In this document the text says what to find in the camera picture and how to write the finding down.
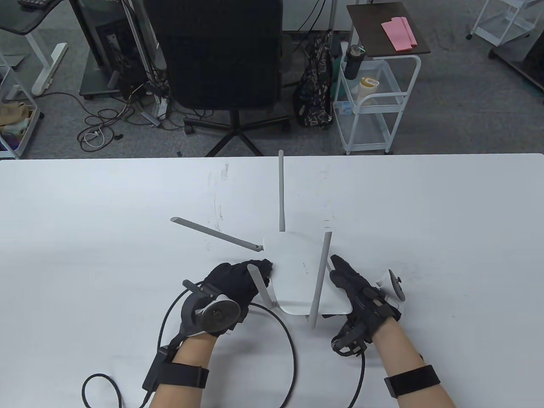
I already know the black right camera cable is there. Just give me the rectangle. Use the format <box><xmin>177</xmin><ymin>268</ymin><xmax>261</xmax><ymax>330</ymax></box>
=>
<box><xmin>348</xmin><ymin>353</ymin><xmax>366</xmax><ymax>408</ymax></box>

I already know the black right wrist strap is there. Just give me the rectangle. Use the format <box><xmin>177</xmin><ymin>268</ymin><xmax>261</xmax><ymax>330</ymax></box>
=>
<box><xmin>384</xmin><ymin>365</ymin><xmax>440</xmax><ymax>398</ymax></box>

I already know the person's right hand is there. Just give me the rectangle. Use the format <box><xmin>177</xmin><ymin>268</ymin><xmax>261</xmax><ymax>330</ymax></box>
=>
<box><xmin>329</xmin><ymin>254</ymin><xmax>402</xmax><ymax>340</ymax></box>

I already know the black platform base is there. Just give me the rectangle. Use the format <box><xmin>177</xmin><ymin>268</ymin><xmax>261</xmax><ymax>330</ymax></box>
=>
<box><xmin>489</xmin><ymin>36</ymin><xmax>544</xmax><ymax>107</ymax></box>

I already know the black water bottle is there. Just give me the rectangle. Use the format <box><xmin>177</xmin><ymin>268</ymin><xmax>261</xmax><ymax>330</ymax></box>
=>
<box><xmin>343</xmin><ymin>44</ymin><xmax>366</xmax><ymax>80</ymax></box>

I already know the grey white left hand controller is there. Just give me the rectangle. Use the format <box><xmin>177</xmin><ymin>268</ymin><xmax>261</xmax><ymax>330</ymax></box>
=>
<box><xmin>181</xmin><ymin>280</ymin><xmax>242</xmax><ymax>338</ymax></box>

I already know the dark brown board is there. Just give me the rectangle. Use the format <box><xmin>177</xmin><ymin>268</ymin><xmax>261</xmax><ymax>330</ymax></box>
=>
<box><xmin>346</xmin><ymin>2</ymin><xmax>431</xmax><ymax>59</ymax></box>

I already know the white jar yellow lid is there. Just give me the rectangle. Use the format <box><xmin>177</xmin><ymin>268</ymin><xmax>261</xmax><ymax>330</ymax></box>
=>
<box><xmin>358</xmin><ymin>76</ymin><xmax>380</xmax><ymax>102</ymax></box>

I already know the grey white right hand controller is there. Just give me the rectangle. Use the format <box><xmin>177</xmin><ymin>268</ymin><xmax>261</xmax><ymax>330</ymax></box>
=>
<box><xmin>376</xmin><ymin>269</ymin><xmax>406</xmax><ymax>306</ymax></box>

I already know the black wrist strap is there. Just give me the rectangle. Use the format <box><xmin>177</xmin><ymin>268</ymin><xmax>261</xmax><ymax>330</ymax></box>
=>
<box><xmin>159</xmin><ymin>363</ymin><xmax>210</xmax><ymax>389</ymax></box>
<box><xmin>384</xmin><ymin>365</ymin><xmax>440</xmax><ymax>398</ymax></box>

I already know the black left wrist box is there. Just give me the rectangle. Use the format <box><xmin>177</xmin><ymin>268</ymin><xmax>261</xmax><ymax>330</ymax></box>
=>
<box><xmin>142</xmin><ymin>346</ymin><xmax>170</xmax><ymax>394</ymax></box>

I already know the black ethernet cable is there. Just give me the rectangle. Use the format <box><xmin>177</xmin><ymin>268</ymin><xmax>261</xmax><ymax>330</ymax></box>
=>
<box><xmin>249</xmin><ymin>303</ymin><xmax>297</xmax><ymax>408</ymax></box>

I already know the white router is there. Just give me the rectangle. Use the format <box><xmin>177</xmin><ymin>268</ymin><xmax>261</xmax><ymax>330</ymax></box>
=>
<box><xmin>170</xmin><ymin>150</ymin><xmax>353</xmax><ymax>329</ymax></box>

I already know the black patterned bag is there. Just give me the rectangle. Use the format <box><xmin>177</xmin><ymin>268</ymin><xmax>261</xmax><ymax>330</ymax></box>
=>
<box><xmin>293</xmin><ymin>30</ymin><xmax>334</xmax><ymax>130</ymax></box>

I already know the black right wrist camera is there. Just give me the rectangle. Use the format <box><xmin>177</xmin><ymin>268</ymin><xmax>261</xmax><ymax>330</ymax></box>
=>
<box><xmin>331</xmin><ymin>317</ymin><xmax>368</xmax><ymax>357</ymax></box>

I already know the grey desk white leg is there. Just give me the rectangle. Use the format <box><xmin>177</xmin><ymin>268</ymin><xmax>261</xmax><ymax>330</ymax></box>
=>
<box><xmin>0</xmin><ymin>0</ymin><xmax>69</xmax><ymax>96</ymax></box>

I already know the white rolling cart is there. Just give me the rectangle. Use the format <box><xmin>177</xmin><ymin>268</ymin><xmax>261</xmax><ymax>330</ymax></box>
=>
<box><xmin>333</xmin><ymin>40</ymin><xmax>422</xmax><ymax>156</ymax></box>

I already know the pink cloth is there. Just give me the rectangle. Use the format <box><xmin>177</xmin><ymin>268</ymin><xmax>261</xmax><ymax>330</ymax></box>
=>
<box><xmin>381</xmin><ymin>17</ymin><xmax>418</xmax><ymax>52</ymax></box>

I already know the black computer cabinet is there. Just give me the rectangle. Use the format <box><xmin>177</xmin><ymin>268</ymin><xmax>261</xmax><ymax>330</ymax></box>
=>
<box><xmin>69</xmin><ymin>0</ymin><xmax>170</xmax><ymax>101</ymax></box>

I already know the black looped cable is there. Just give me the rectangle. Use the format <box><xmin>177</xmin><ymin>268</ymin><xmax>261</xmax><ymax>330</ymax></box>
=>
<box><xmin>82</xmin><ymin>373</ymin><xmax>151</xmax><ymax>408</ymax></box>

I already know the black left glove cable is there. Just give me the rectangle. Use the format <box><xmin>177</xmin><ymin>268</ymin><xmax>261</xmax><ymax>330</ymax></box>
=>
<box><xmin>157</xmin><ymin>289</ymin><xmax>200</xmax><ymax>353</ymax></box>

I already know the white wire frame cart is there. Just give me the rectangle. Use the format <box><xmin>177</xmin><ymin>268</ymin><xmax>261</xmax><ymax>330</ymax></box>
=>
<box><xmin>466</xmin><ymin>0</ymin><xmax>540</xmax><ymax>47</ymax></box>

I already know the person's left hand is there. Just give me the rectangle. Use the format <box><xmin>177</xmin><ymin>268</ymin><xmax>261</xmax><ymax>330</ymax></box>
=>
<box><xmin>202</xmin><ymin>258</ymin><xmax>273</xmax><ymax>323</ymax></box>

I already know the white mesh storage cart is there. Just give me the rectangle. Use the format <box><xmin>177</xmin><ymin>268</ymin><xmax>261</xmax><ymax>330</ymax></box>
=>
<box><xmin>0</xmin><ymin>51</ymin><xmax>44</xmax><ymax>160</ymax></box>

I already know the black left wrist strap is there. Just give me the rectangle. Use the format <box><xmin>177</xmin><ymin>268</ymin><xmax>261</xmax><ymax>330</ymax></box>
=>
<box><xmin>159</xmin><ymin>363</ymin><xmax>210</xmax><ymax>389</ymax></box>

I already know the tangle of black floor cables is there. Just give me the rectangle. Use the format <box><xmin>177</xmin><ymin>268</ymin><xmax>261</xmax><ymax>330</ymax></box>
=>
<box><xmin>76</xmin><ymin>91</ymin><xmax>187</xmax><ymax>151</ymax></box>

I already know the black office chair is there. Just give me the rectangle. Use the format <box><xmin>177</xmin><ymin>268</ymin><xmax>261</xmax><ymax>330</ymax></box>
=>
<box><xmin>146</xmin><ymin>0</ymin><xmax>292</xmax><ymax>158</ymax></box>

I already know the beige cloth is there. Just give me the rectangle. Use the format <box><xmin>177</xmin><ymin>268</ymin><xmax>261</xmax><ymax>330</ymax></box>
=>
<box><xmin>0</xmin><ymin>101</ymin><xmax>35</xmax><ymax>127</ymax></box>

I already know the person's right forearm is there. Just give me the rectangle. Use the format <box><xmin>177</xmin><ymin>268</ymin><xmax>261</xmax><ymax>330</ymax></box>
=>
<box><xmin>372</xmin><ymin>319</ymin><xmax>457</xmax><ymax>408</ymax></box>

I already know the grey white hand controller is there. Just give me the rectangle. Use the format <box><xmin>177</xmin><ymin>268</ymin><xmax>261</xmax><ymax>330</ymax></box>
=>
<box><xmin>376</xmin><ymin>269</ymin><xmax>406</xmax><ymax>306</ymax></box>
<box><xmin>181</xmin><ymin>280</ymin><xmax>242</xmax><ymax>338</ymax></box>

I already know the person's left forearm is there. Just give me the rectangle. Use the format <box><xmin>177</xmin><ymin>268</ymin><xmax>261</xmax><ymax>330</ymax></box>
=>
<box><xmin>149</xmin><ymin>331</ymin><xmax>217</xmax><ymax>408</ymax></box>

